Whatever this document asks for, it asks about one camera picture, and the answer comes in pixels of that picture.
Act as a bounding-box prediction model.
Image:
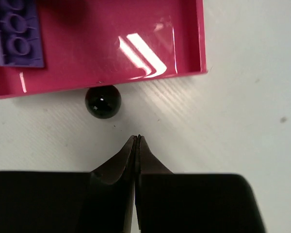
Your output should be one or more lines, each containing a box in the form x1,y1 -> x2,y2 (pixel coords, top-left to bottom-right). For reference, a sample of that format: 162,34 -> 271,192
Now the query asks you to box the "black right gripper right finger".
135,136 -> 266,233

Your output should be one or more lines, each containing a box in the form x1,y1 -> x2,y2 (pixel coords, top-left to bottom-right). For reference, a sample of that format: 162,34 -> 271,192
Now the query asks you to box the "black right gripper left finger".
0,136 -> 137,233

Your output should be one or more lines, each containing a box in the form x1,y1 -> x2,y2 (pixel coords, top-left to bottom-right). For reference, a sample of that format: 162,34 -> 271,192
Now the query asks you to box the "pink bottom drawer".
0,0 -> 207,99

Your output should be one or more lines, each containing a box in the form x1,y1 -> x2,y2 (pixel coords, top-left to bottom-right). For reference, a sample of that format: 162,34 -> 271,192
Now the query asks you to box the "purple curved lego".
0,0 -> 45,68

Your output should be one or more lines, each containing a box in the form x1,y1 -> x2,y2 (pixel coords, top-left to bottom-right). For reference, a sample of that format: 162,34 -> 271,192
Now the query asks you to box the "black bottom drawer knob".
85,85 -> 122,119

